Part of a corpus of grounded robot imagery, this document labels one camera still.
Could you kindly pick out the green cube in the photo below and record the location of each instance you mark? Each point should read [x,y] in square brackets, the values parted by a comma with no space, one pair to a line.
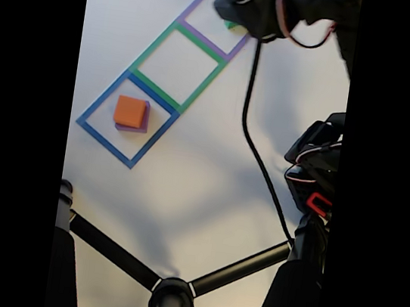
[229,24]

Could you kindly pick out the orange block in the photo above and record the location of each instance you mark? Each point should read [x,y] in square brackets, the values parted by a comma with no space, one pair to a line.
[130,110]

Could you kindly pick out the purple tape square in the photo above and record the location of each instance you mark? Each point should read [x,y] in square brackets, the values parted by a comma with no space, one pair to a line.
[202,38]

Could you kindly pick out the green tape square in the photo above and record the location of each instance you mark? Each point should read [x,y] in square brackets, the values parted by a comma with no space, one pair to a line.
[156,91]

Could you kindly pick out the purple block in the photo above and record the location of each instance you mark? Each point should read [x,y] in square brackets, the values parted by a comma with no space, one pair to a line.
[145,122]

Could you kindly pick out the blue tape square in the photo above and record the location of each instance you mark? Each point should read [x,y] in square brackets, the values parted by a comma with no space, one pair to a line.
[103,144]

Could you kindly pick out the red clamp part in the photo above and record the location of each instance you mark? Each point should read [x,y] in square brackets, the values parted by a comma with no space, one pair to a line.
[311,201]

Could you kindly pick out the black tripod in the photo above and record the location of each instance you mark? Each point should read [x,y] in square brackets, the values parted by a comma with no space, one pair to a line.
[170,301]

